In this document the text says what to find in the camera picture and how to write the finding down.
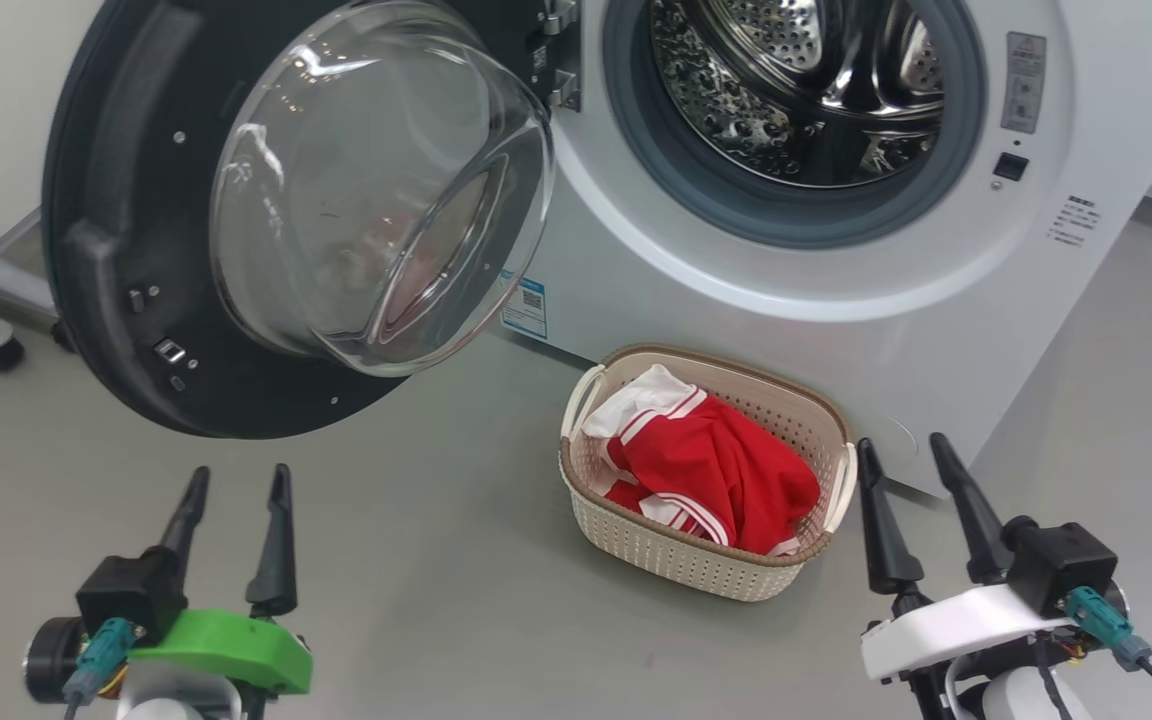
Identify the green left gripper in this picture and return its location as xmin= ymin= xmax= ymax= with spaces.
xmin=126 ymin=463 xmax=315 ymax=697

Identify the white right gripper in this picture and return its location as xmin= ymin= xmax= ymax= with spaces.
xmin=857 ymin=432 xmax=1133 ymax=720

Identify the red and white garment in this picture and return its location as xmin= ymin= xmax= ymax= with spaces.
xmin=581 ymin=364 xmax=823 ymax=558

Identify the white front-load washing machine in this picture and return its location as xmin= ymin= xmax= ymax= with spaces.
xmin=501 ymin=0 xmax=1152 ymax=499

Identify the cream perforated laundry basket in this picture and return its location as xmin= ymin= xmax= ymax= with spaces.
xmin=558 ymin=343 xmax=859 ymax=603

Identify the blue energy label sticker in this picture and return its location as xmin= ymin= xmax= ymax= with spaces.
xmin=501 ymin=275 xmax=550 ymax=342

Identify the grey warning label sticker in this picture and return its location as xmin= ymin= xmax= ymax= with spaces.
xmin=1000 ymin=32 xmax=1049 ymax=136

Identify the left teal connector cable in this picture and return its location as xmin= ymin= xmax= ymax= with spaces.
xmin=61 ymin=617 xmax=138 ymax=720

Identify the teal connector cable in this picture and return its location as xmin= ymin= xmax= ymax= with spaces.
xmin=61 ymin=617 xmax=138 ymax=720
xmin=1066 ymin=587 xmax=1152 ymax=720

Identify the right teal connector cable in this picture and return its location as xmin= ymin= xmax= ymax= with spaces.
xmin=1066 ymin=587 xmax=1152 ymax=720

